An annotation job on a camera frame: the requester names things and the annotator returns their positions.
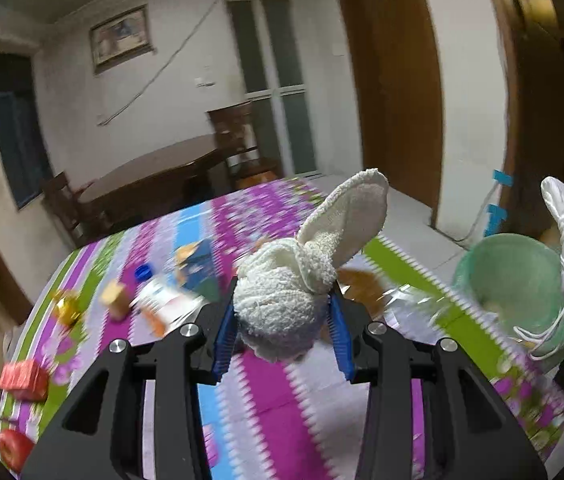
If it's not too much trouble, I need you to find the large orange white carton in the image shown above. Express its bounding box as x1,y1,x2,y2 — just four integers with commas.
131,275,206,338

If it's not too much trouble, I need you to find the white towel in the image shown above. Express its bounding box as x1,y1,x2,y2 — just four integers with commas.
233,168,389,363

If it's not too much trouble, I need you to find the green bag trash bin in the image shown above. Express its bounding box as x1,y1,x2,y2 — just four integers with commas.
452,234,564,372

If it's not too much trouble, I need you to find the red apple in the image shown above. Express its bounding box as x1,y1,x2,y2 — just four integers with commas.
0,428,35,474

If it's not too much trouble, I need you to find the red paper box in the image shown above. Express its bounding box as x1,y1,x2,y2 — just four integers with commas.
0,359,49,402

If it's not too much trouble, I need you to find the gold foil wrapped candy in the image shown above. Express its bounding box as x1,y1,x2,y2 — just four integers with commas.
52,289,81,327

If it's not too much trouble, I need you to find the yellow sponge cube far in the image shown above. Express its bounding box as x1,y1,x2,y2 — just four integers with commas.
101,281,131,322

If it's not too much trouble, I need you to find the purple floral striped tablecloth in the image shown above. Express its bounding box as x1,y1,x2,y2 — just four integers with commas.
0,176,564,480

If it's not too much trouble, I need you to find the blue bottle cap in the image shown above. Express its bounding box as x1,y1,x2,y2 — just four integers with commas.
133,263,154,284

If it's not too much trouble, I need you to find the brown bread in plastic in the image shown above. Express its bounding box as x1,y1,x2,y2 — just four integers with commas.
336,268,423,321

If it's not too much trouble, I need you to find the blue milk carton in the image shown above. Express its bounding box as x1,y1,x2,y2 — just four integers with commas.
175,240,220,302

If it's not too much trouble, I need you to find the wooden chair left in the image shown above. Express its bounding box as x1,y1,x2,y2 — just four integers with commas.
41,172,96,247

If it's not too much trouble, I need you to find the wooden chair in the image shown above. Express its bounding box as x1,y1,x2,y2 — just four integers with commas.
206,101,282,191
41,172,96,247

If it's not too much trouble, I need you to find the round dark wooden table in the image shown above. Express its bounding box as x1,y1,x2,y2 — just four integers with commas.
79,134,224,224

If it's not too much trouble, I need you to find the brown wooden door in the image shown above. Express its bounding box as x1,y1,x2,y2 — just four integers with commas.
338,0,444,214

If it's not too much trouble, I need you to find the dark window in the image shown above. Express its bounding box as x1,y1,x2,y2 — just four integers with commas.
0,53,54,209

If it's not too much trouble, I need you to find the wooden chair right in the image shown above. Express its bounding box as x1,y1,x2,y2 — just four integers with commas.
206,101,282,191

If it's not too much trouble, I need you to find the white glass double door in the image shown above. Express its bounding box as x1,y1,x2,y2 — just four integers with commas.
226,0,317,176

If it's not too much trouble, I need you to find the wall cable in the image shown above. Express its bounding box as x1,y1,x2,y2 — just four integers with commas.
96,0,226,127

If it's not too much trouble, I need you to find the white wall switch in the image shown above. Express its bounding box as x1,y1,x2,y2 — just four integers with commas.
194,78,216,88

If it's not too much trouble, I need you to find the framed wall picture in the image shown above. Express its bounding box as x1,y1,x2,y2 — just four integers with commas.
89,4,154,74

